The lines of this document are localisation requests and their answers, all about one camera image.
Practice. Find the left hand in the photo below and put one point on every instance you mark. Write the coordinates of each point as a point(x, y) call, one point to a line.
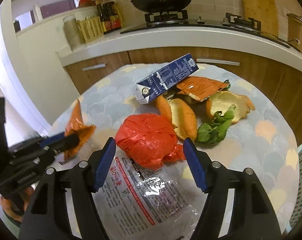
point(15, 208)

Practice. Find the scallop pattern tablecloth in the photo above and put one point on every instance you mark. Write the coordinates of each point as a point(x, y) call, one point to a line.
point(262, 141)

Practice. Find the orange peel left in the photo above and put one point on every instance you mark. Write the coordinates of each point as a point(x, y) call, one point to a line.
point(180, 115)

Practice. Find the yellow woven basket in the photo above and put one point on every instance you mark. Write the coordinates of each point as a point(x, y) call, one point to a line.
point(90, 28)

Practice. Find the brown rice cooker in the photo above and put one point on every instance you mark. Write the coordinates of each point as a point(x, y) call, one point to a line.
point(295, 31)

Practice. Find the orange snack wrapper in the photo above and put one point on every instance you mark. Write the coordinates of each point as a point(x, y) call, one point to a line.
point(76, 126)

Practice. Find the red plastic bag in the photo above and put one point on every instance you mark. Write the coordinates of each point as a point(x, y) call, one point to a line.
point(150, 140)

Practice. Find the clear printed plastic bag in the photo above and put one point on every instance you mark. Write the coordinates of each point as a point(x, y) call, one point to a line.
point(139, 203)

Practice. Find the black gas stove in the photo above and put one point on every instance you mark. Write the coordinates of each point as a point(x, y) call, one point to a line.
point(230, 22)

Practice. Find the orange peel right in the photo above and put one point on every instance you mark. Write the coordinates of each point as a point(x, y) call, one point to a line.
point(222, 101)

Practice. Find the green leafy vegetable scrap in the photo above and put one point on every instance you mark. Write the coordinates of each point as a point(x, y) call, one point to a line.
point(214, 132)

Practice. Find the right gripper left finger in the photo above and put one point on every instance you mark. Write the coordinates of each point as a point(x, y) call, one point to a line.
point(46, 215)

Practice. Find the orange peel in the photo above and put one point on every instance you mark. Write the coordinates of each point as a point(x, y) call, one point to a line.
point(180, 115)
point(222, 101)

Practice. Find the bamboo cutting board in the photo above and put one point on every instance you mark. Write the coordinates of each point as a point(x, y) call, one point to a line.
point(264, 11)

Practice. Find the orange foil wrapper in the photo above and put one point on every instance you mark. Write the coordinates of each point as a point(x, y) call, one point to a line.
point(201, 88)

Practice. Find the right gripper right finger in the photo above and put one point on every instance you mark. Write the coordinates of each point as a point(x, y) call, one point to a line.
point(253, 216)

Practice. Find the paper towel roll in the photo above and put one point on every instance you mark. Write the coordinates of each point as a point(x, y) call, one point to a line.
point(72, 32)

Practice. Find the blue milk carton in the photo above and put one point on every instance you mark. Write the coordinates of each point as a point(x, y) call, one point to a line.
point(162, 80)

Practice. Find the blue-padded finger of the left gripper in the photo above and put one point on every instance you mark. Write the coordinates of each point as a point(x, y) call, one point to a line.
point(59, 143)

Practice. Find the soy sauce bottles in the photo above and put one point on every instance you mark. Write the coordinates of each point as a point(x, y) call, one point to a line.
point(109, 16)

